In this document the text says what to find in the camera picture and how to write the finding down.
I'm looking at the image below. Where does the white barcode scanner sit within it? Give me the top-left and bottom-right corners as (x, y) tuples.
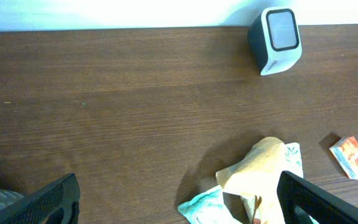
(247, 6), (302, 76)

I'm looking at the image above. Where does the teal wet wipes pack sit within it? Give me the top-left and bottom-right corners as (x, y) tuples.
(177, 185), (241, 224)

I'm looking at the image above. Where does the beige paper bag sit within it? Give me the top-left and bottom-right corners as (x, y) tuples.
(216, 137), (287, 223)

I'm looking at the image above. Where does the small orange carton box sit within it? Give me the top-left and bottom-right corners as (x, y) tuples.
(329, 136), (358, 180)

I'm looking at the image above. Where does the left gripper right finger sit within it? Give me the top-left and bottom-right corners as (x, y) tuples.
(277, 171), (358, 224)

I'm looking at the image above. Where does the white cream tube gold cap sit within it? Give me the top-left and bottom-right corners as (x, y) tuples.
(284, 142), (319, 224)

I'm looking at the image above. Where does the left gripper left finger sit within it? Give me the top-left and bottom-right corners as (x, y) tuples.
(0, 173), (80, 224)

